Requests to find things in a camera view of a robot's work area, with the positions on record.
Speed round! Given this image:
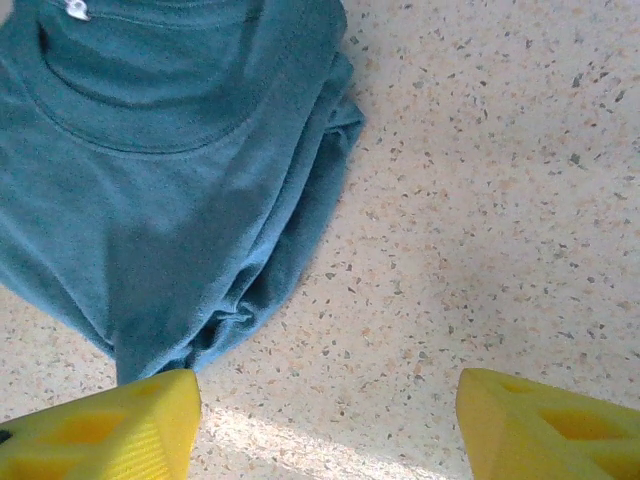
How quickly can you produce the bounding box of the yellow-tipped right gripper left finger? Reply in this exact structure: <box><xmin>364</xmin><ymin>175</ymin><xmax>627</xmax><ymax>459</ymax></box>
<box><xmin>0</xmin><ymin>368</ymin><xmax>203</xmax><ymax>480</ymax></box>

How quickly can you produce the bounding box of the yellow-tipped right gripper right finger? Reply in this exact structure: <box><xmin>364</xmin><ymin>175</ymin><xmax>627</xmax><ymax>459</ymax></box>
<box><xmin>457</xmin><ymin>368</ymin><xmax>640</xmax><ymax>480</ymax></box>

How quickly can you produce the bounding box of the blue t-shirt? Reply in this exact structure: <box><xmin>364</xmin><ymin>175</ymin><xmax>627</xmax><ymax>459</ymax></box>
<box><xmin>0</xmin><ymin>0</ymin><xmax>367</xmax><ymax>387</ymax></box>

